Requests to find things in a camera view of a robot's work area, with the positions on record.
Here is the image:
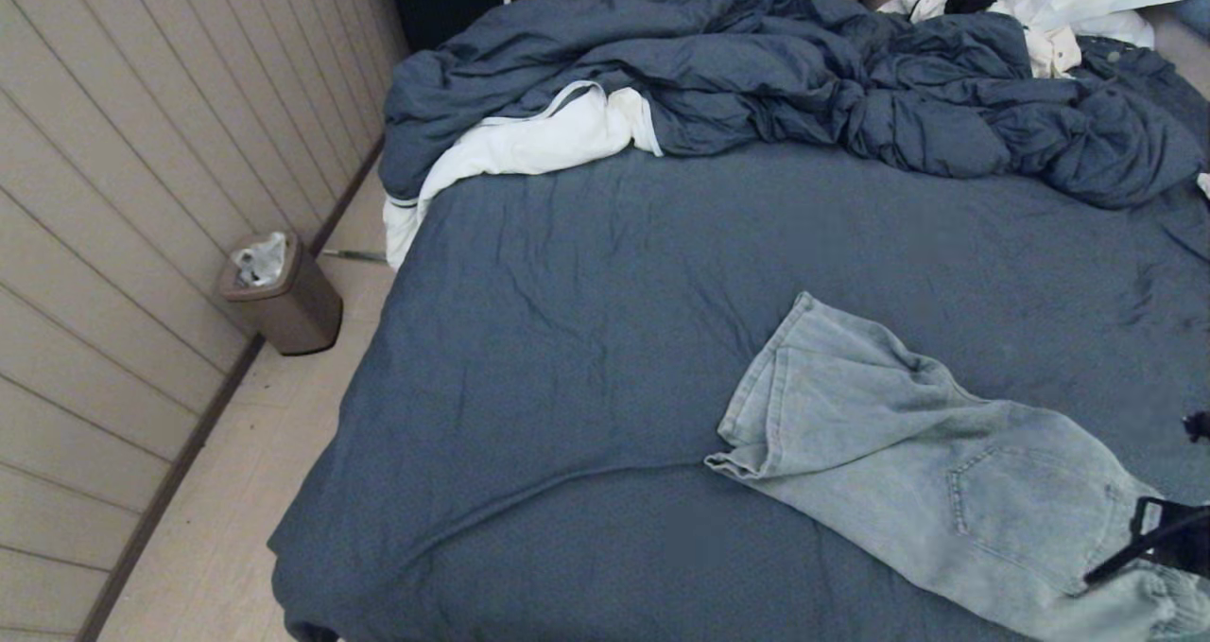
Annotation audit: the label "light blue denim shorts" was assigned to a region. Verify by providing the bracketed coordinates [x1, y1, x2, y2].
[704, 292, 1210, 642]

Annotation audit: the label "dark blue denim jacket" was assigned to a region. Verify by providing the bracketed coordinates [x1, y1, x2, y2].
[1078, 34, 1210, 167]

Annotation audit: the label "cream button shirt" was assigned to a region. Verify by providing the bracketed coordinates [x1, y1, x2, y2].
[877, 0, 1083, 79]

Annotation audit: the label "crumpled dark blue duvet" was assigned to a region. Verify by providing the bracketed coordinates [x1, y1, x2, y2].
[378, 0, 1209, 210]

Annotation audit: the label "dark blue bed sheet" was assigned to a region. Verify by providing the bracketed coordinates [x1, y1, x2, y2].
[268, 138, 1210, 642]

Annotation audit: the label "brown metal trash bin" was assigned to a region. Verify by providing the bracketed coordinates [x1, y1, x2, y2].
[216, 231, 343, 356]

